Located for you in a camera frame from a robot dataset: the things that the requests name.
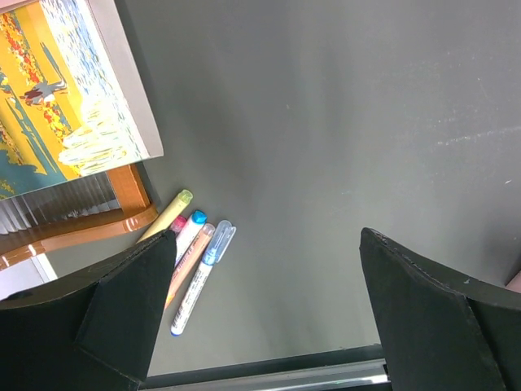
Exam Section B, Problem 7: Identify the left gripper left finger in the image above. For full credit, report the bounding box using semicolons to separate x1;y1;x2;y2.
1;230;177;390

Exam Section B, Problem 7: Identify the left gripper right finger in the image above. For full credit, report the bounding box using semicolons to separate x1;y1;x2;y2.
360;228;520;390

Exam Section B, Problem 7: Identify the pink t shirt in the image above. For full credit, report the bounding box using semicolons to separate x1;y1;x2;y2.
506;271;521;293

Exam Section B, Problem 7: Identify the orange marker pen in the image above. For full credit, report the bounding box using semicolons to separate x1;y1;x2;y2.
164;223;215;310

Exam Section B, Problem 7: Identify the orange wooden rack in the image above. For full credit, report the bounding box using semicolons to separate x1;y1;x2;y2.
1;164;158;270

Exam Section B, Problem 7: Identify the blue capped white marker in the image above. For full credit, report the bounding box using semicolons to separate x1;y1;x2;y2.
174;209;207;266

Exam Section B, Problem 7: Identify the yellow marker pen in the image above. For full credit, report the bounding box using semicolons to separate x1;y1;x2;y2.
138;189;193;243

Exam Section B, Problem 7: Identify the pink capped marker pen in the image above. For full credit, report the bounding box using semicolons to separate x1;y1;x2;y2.
169;216;186;235

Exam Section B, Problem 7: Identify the clear capped blue marker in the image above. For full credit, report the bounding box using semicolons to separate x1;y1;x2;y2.
170;220;236;336

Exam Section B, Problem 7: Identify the colourful picture book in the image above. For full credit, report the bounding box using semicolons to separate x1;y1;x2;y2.
1;1;164;199

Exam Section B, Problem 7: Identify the aluminium frame rail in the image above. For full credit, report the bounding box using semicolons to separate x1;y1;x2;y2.
152;359;391;390

